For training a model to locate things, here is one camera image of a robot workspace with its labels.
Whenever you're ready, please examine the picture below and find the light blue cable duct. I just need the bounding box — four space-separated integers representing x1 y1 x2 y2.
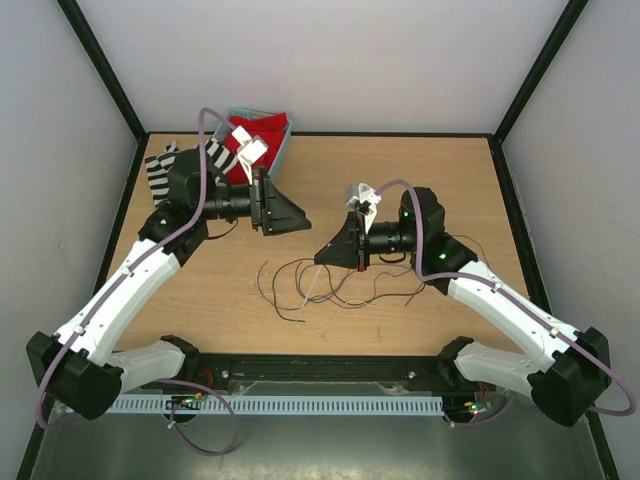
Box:
108 394 442 417

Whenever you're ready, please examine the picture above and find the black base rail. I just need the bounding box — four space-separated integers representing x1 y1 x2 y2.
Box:
139 352 501 396

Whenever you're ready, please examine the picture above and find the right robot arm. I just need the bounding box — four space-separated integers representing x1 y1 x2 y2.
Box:
314 183 611 427

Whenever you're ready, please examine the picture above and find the white wire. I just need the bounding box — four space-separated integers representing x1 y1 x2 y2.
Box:
244 259 451 334

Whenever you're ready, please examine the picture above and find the red cloth in basket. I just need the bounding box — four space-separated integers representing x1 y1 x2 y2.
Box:
222 112 289 184

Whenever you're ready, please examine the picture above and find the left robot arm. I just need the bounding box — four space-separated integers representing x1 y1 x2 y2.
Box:
26 149 311 420

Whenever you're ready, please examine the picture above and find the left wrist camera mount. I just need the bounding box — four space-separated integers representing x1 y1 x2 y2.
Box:
231 126 268 185

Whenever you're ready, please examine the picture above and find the black wire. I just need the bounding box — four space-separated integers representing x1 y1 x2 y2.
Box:
269 257 426 324

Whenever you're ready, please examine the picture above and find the black white striped cloth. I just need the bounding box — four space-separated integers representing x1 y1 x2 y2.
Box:
144 137 237 207

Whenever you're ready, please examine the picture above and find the light blue plastic basket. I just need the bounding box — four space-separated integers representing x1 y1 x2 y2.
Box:
213 107 292 185

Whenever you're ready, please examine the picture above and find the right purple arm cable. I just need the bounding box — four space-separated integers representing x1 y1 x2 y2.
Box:
374 179 638 417

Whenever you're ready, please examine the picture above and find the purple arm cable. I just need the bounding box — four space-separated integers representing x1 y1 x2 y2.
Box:
374 179 638 417
35 107 236 430

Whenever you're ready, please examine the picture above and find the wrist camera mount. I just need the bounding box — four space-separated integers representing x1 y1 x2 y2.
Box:
345 183 381 233
231 126 268 185

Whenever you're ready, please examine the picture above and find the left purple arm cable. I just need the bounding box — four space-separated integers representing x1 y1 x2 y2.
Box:
35 107 236 430

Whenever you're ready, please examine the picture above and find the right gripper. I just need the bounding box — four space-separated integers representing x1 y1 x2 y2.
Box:
314 209 421 272

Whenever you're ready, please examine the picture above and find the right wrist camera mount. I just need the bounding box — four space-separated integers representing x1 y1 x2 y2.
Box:
345 183 381 233

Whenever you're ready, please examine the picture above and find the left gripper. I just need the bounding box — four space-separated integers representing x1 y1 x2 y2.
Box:
198 166 312 236

